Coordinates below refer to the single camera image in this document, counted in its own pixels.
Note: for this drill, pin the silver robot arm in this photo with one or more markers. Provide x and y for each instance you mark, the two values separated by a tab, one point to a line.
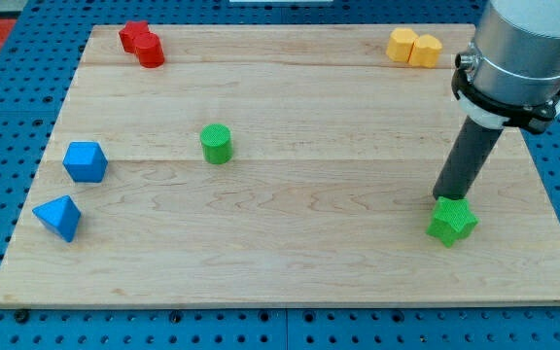
509	74

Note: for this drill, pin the green star block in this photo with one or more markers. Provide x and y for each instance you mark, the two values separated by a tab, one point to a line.
451	220

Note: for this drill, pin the wooden board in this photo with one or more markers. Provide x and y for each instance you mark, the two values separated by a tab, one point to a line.
324	203

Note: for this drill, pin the green cylinder block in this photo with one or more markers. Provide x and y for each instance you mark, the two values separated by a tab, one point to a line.
216	143

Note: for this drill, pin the yellow hexagon block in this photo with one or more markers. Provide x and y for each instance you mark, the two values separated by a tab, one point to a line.
401	43

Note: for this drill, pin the red cylinder block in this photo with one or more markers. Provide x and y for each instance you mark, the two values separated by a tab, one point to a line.
148	49

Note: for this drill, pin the yellow heart block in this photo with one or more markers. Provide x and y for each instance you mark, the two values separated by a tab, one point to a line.
425	51

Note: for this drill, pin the blue hexagon block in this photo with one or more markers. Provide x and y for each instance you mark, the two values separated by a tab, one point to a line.
85	162

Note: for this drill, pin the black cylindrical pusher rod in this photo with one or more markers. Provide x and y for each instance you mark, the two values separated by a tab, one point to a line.
471	149

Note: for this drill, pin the blue triangle block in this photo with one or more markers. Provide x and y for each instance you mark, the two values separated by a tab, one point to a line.
60	216

